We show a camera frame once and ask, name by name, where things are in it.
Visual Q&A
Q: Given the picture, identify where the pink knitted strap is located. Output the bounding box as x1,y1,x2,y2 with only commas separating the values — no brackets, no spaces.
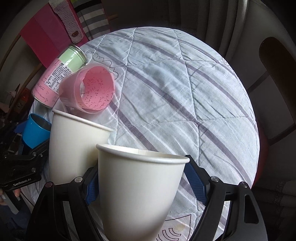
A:
48,0,85,43

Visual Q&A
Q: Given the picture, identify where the beige curtain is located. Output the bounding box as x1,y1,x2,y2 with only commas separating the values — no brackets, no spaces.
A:
167,1,249,49

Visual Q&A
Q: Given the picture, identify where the blue black metal can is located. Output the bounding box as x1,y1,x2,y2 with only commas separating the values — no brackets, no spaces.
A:
22,113,52,149

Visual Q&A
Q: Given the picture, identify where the striped green grey cloth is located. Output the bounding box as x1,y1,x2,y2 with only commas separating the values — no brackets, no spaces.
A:
71,0,110,41

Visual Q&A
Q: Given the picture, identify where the person's left hand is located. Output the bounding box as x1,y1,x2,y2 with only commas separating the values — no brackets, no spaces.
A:
0,188,22,205

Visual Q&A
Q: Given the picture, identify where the green pink labelled can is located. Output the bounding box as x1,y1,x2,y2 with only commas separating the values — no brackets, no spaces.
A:
32,45,87,108

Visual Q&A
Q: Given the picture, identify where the white paper cup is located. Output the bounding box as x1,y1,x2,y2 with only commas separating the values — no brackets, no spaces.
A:
49,109,113,185
96,144,189,240

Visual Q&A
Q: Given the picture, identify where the pink plastic cup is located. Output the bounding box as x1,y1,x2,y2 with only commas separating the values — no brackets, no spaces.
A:
59,64,115,114

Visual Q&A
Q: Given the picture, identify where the hot pink towel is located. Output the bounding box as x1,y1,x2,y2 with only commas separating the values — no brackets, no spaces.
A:
20,1,88,68

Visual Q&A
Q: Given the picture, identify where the wooden chair red seat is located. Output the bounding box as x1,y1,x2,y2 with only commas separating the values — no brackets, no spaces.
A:
247,37,295,181

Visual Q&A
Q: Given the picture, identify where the white striped quilted tablecloth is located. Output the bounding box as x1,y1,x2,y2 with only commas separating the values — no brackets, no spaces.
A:
30,26,260,241

